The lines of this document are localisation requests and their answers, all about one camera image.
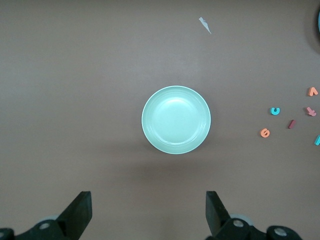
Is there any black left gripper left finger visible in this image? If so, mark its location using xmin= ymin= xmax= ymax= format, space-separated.
xmin=0 ymin=191 xmax=93 ymax=240

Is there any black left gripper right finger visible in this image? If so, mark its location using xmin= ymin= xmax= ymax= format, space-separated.
xmin=206 ymin=191 xmax=302 ymax=240

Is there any green plate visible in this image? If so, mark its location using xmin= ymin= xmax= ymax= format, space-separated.
xmin=141 ymin=85 xmax=212 ymax=155

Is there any white paper scrap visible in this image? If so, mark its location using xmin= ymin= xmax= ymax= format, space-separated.
xmin=199 ymin=16 xmax=212 ymax=34

